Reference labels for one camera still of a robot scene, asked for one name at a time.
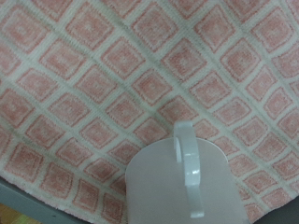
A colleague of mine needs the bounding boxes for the white mug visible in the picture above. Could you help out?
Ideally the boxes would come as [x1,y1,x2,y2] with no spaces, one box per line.
[124,120,251,224]

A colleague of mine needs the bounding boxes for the pink checked dish cloth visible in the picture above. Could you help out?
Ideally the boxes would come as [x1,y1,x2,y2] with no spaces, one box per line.
[0,0,299,224]

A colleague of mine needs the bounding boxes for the grey plastic crate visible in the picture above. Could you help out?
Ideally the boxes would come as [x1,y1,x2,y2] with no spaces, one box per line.
[0,176,299,224]

